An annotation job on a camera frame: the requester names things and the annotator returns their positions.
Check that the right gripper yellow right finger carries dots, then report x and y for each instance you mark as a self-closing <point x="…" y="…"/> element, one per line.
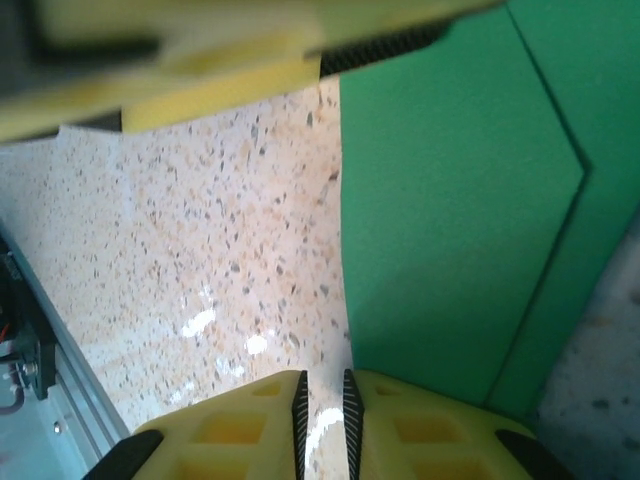
<point x="425" y="440"/>

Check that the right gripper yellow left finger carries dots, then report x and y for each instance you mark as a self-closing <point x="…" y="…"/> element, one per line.
<point x="225" y="440"/>

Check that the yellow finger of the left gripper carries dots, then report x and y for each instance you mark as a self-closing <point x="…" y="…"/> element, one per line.
<point x="250" y="25"/>
<point x="225" y="95"/>

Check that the green paper sheet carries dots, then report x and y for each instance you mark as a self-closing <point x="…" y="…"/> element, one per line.
<point x="450" y="200"/>

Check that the long aluminium mounting rail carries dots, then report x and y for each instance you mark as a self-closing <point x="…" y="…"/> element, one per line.
<point x="75" y="380"/>

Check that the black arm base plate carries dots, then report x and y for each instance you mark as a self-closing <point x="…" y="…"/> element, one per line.
<point x="30" y="350"/>

